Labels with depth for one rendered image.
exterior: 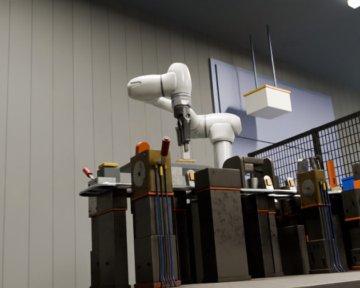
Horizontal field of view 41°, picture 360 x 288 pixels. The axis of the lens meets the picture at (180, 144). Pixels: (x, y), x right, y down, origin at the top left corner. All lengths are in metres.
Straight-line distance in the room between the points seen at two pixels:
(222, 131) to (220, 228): 1.24
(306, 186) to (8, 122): 2.89
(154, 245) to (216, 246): 0.22
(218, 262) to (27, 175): 2.85
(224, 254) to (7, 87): 3.11
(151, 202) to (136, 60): 3.83
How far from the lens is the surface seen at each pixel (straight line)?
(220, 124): 2.61
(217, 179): 1.43
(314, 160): 2.28
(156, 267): 1.26
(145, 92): 2.15
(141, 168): 1.31
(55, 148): 4.22
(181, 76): 2.13
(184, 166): 1.96
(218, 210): 1.42
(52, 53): 4.53
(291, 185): 2.13
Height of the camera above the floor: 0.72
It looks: 15 degrees up
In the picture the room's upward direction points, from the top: 4 degrees counter-clockwise
